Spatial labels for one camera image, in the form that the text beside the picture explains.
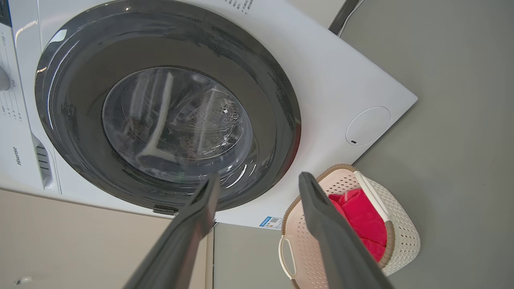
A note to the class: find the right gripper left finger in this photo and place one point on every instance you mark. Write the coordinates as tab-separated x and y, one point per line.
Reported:
180	245

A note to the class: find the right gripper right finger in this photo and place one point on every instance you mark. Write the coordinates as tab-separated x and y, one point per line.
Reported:
337	245

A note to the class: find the beige perforated laundry basket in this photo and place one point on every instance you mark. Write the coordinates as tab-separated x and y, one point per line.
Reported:
401	230

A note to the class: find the red garment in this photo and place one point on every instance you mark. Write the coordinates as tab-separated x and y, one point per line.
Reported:
365	216

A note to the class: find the blue energy label sticker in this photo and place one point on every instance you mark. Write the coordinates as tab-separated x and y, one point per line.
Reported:
271	222

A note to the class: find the round white filter cover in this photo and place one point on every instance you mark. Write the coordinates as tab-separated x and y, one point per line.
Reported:
367	125

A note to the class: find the white front-load washing machine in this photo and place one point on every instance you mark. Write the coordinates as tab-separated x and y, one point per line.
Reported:
333	80

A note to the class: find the round dark glass washer door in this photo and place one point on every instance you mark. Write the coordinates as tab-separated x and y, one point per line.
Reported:
80	100

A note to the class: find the white detergent drawer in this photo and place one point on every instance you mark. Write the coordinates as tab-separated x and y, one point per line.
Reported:
20	168

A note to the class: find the grey washer control knob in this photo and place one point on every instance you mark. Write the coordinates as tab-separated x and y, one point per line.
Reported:
4	78

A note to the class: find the printed text warning label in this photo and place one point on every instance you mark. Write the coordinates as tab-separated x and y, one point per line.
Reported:
241	5

